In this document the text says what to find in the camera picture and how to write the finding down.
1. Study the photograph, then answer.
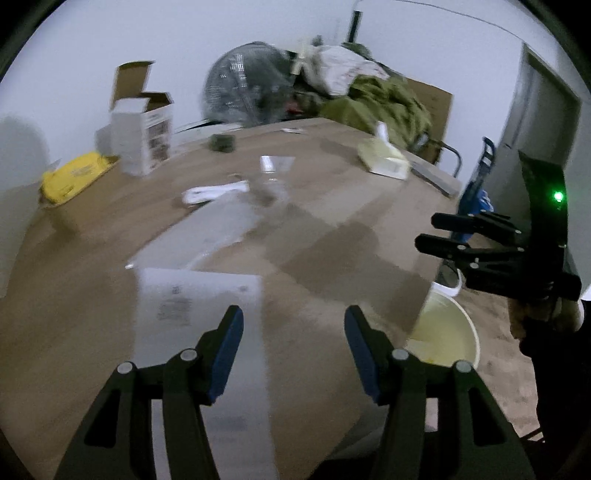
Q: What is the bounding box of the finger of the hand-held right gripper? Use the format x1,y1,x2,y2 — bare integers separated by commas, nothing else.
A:
416,234,527,266
431,212,522,236

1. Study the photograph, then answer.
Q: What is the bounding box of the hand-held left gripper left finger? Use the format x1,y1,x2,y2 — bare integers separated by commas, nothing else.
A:
53,305,245,480

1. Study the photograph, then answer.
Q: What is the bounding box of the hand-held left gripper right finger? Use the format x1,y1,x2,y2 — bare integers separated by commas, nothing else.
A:
344,305,536,480

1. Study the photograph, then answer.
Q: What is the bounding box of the clear plastic bag with label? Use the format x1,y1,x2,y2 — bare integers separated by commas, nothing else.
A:
136,267,280,480

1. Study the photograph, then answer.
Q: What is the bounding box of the cream plastic bucket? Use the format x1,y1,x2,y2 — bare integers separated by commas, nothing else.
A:
404,291,481,370

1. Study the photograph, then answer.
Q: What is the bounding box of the person's right hand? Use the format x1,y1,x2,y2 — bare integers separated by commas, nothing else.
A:
510,296,586,341

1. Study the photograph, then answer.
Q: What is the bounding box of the white plastic bucket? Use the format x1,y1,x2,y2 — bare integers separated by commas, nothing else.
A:
431,261,464,298

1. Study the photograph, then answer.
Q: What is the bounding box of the blue folding cart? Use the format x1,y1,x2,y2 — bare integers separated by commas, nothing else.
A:
457,137,497,245

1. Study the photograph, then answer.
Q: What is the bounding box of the grey flat bar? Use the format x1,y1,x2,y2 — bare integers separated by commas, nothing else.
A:
411,161,462,198

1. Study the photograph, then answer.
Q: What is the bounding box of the cream tissue pack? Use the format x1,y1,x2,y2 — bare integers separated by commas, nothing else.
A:
358,121,411,180

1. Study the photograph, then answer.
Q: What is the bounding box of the grey door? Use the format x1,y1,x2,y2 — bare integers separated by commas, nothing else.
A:
482,42,580,222

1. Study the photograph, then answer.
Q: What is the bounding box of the brown cardboard sheet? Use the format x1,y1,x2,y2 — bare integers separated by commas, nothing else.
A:
406,78,454,162

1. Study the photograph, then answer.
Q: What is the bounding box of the bubble wrap sheet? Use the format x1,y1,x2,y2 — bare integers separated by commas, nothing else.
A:
126,191,291,271

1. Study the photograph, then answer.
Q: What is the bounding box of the olive green cloth pile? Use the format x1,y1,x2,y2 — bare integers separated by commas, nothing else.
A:
288,41,435,151

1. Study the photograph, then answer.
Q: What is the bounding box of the white crumpled plastic wrapper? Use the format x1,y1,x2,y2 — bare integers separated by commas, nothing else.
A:
181,181,250,205

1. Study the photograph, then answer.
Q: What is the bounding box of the small clear plastic bag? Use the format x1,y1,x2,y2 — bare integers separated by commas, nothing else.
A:
259,155,296,184

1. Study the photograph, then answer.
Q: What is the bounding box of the white plastic bag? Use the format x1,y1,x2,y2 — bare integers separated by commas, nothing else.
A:
309,45,391,97

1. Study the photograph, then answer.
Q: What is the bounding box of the white open cardboard box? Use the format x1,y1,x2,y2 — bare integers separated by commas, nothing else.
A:
108,61,175,177

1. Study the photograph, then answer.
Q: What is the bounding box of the fan wrapped in plastic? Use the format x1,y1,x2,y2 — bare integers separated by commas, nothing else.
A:
202,41,296,126

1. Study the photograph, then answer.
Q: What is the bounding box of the black metal chair frame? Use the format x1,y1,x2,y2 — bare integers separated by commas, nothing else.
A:
427,141,462,178

